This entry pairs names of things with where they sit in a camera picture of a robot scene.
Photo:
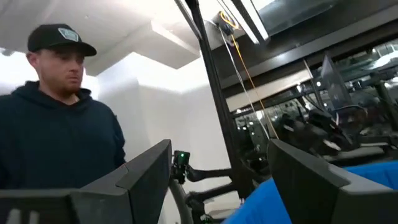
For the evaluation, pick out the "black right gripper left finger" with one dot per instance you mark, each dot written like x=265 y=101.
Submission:
x=124 y=199

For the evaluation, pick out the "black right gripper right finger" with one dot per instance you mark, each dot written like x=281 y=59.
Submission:
x=311 y=193

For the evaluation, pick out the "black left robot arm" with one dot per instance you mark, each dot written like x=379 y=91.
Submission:
x=211 y=173

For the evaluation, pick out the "blue plastic bin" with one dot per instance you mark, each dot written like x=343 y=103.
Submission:
x=264 y=205

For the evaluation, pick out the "person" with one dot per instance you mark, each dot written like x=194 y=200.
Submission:
x=46 y=140

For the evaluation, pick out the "black monitor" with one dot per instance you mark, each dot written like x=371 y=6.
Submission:
x=335 y=84

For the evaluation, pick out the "black cap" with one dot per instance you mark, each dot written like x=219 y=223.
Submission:
x=53 y=40

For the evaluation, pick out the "white LED light bar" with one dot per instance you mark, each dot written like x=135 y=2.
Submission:
x=248 y=18

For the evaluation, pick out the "black aluminium table frame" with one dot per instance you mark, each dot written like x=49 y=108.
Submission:
x=214 y=77

